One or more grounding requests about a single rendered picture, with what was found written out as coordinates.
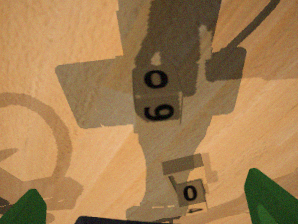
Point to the brown number cube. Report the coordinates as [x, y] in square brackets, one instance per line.
[157, 96]
[191, 197]

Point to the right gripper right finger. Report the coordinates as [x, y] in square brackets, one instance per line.
[268, 202]

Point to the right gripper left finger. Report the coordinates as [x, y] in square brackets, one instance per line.
[29, 209]

